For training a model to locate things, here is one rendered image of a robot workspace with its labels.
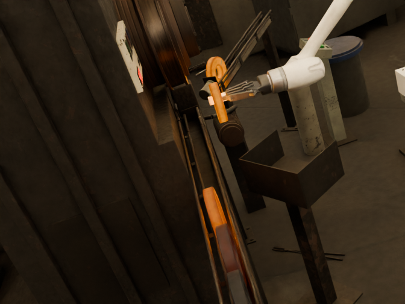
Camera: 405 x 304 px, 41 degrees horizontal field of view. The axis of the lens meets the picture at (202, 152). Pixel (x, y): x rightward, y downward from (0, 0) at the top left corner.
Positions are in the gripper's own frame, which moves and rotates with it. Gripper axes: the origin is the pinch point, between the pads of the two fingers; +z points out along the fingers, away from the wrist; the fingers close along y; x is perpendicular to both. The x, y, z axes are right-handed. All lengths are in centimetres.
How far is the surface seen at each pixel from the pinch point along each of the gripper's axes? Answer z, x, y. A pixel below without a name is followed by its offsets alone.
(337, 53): -80, -37, 106
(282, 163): -15.1, -22.9, -21.3
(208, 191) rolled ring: 12, -7, -52
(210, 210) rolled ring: 14, -9, -58
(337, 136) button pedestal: -65, -77, 83
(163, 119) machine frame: 21.3, 1.6, -7.7
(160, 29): 12.8, 31.5, -1.7
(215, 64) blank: -7, -9, 67
